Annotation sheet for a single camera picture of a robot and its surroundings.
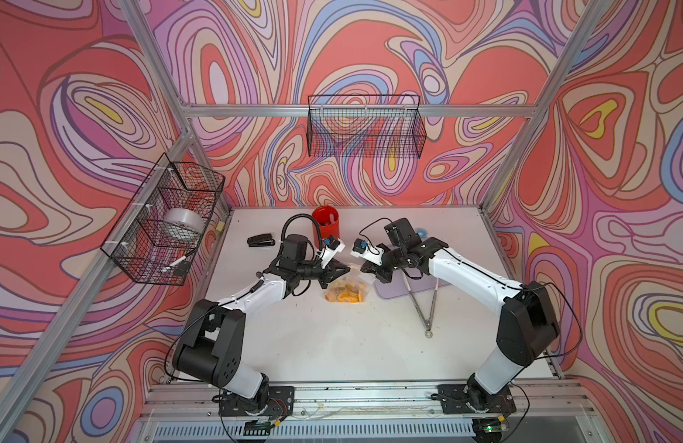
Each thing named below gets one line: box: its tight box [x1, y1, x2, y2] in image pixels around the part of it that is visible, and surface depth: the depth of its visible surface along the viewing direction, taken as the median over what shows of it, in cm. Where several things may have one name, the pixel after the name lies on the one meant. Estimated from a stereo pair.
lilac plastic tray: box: [373, 267, 450, 300], surface depth 95 cm
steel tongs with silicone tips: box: [402, 268, 440, 339], surface depth 89 cm
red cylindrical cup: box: [311, 204, 341, 248], surface depth 103 cm
